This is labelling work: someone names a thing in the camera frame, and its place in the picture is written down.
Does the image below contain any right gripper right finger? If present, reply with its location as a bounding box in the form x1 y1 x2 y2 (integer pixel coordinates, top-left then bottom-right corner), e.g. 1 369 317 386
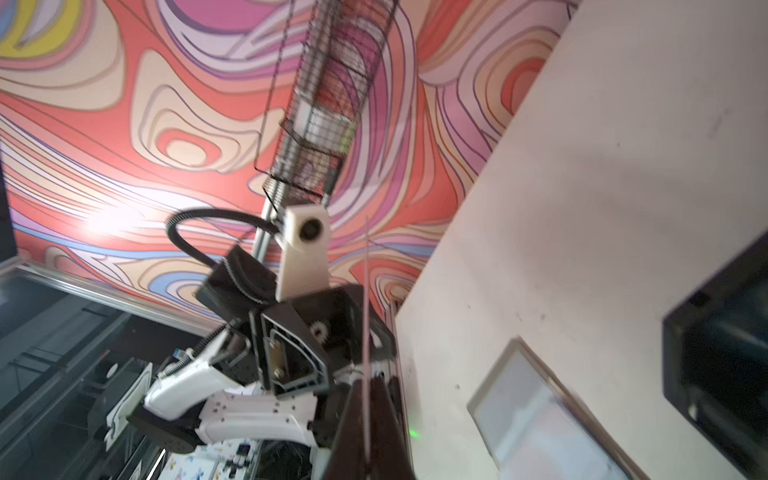
368 377 416 480

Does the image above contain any black plastic bin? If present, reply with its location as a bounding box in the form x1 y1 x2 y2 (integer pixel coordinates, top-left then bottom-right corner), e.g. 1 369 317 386
662 235 767 479

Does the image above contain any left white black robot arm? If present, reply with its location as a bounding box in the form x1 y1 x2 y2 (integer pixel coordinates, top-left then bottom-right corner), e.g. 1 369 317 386
122 204 397 454

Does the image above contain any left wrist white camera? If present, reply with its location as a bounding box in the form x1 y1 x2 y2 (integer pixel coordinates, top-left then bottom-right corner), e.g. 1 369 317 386
276 204 330 302

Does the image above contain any left black wire basket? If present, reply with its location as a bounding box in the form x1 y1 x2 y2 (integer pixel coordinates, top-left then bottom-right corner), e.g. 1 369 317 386
254 1 399 215

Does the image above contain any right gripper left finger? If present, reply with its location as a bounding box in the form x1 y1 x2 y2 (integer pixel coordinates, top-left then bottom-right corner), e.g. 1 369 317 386
321 380 367 480

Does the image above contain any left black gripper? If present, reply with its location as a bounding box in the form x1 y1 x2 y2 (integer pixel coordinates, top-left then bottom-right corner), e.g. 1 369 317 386
250 284 396 396

